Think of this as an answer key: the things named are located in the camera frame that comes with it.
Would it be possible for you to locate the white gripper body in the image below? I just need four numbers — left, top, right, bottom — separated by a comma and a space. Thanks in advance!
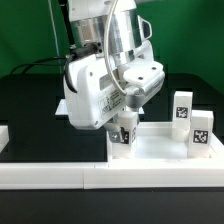
63, 39, 156, 131

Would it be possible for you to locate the black cable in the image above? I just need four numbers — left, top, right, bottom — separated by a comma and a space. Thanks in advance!
9, 55, 71, 76

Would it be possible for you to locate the white base tag plate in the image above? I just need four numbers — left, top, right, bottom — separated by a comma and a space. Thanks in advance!
55, 98, 146, 117

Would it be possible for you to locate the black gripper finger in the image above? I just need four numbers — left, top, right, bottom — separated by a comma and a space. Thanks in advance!
104, 122, 124, 143

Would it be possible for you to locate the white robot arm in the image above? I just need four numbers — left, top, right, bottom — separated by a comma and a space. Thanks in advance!
64, 0, 158, 144

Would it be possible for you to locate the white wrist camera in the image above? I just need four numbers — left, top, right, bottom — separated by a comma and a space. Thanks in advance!
123, 61, 165, 110

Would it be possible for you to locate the white U-shaped obstacle fence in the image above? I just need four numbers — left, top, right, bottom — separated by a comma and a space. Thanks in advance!
0, 125, 224, 190

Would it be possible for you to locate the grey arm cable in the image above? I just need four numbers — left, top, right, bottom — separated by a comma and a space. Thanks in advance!
103, 0, 129, 98

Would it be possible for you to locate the white square tabletop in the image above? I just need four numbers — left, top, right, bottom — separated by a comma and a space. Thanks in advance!
107, 122, 224, 161

